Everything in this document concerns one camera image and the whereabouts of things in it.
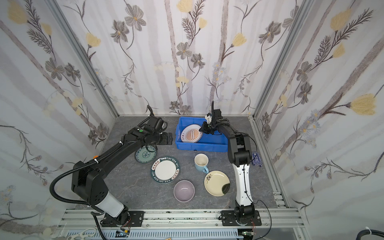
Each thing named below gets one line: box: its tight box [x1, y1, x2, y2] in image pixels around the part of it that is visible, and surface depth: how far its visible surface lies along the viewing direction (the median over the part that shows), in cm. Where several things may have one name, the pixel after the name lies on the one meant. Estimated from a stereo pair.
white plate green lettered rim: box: [150, 156, 180, 184], surface depth 92 cm
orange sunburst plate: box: [180, 123, 203, 143], surface depth 109 cm
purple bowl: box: [173, 179, 195, 203], surface depth 82 cm
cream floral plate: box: [203, 170, 231, 197], surface depth 88 cm
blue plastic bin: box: [175, 116, 228, 153], surface depth 106 cm
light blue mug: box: [194, 153, 210, 174], surface depth 88 cm
